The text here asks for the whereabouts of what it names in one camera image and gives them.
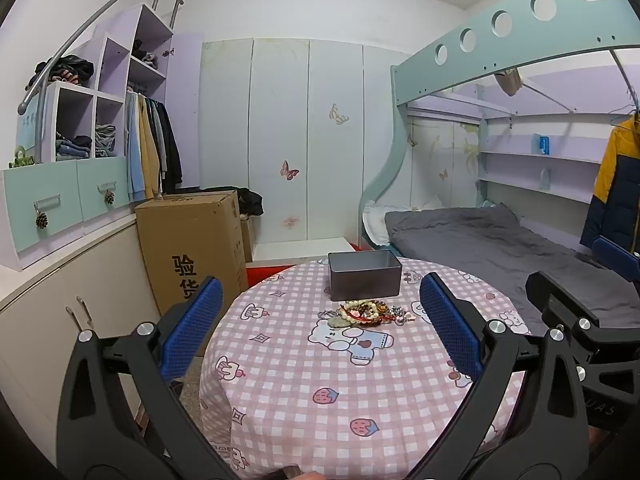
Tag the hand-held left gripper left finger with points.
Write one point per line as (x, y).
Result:
(192, 330)

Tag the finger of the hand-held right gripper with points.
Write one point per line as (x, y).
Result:
(560, 300)
(617, 257)

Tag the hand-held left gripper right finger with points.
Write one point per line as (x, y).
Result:
(450, 325)

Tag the grey metal tin box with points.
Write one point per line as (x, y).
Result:
(365, 282)

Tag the person's right forearm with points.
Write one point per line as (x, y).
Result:
(596, 441)

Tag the yellow and navy jacket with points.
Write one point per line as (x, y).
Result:
(617, 185)

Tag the grey blanket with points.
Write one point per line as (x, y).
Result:
(475, 245)

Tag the large cardboard box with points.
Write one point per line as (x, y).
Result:
(190, 240)

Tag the pink checked tablecloth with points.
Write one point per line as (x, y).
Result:
(280, 360)

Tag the teal bed sheet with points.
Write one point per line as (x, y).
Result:
(387, 251)

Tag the small cardboard box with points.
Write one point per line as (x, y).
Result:
(247, 240)

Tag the small pale bottle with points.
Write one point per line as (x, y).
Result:
(546, 179)

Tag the white pillow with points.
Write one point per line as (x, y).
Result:
(372, 217)

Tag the white board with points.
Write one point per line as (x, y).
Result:
(300, 249)

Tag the blue box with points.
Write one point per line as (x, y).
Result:
(541, 144)

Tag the black cloth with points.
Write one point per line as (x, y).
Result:
(250, 202)

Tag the cream floor cabinet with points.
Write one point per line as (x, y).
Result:
(40, 320)

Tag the pine cone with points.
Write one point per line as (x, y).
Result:
(42, 221)
(109, 198)

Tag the small teal drawer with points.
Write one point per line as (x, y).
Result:
(102, 177)

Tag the row of hanging clothes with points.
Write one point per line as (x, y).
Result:
(150, 150)

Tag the brown bag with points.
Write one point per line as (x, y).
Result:
(509, 82)

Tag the large teal drawer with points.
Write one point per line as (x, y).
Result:
(40, 190)

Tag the folded grey clothes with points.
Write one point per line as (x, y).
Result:
(105, 140)

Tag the folded dark clothes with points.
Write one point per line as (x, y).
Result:
(72, 147)

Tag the white wardrobe with butterfly stickers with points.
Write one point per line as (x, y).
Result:
(300, 135)

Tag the green ornament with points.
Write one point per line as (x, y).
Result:
(21, 159)

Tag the purple stepped shelf cabinet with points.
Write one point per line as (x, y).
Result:
(115, 65)

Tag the heap of dark clothes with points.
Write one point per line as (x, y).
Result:
(70, 70)

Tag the grey metal handrail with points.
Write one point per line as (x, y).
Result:
(100, 17)

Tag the purple wall shelves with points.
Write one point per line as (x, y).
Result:
(540, 160)

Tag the teal bunk bed frame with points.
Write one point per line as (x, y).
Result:
(500, 55)

